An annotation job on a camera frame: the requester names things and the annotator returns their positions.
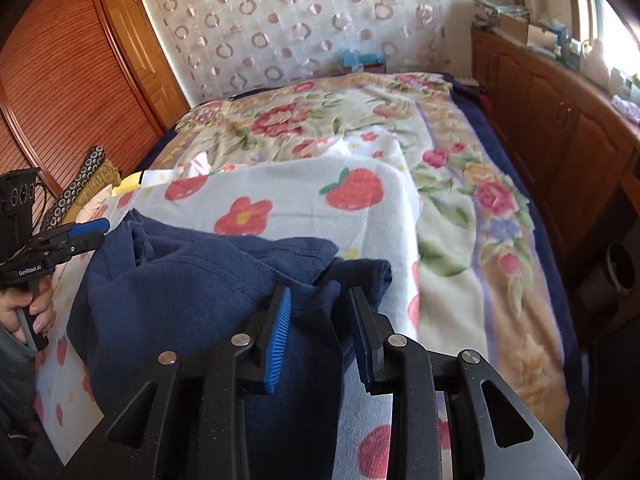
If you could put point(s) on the cardboard box on sideboard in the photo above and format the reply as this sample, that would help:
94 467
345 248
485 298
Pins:
522 32

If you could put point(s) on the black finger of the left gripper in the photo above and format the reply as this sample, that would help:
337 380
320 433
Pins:
75 247

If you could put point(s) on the person's left hand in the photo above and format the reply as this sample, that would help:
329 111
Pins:
40 307

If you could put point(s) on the long wooden sideboard cabinet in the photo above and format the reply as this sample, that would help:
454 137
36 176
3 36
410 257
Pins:
569 145

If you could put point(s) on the floral bed blanket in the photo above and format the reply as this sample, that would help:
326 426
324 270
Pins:
488 279

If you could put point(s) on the wooden louvered wardrobe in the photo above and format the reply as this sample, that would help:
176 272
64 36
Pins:
81 73

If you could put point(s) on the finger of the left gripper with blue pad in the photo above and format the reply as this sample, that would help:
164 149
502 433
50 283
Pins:
102 225

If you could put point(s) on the white strawberry fleece blanket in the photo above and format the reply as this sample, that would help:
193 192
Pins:
280 239

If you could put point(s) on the stack of papers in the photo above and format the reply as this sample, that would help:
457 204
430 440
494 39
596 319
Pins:
487 13

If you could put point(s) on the sheer circle pattern curtain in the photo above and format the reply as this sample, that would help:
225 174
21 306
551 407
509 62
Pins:
222 48

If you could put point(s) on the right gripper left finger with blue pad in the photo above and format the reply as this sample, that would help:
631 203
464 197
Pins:
184 418

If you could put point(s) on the blue item in box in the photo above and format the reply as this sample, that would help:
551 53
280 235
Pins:
350 61

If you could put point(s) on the window with wooden frame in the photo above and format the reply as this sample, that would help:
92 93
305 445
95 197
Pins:
597 20

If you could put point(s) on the pink white bottle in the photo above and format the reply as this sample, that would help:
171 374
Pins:
594 66

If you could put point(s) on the navy printed t-shirt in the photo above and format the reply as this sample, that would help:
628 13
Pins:
151 288

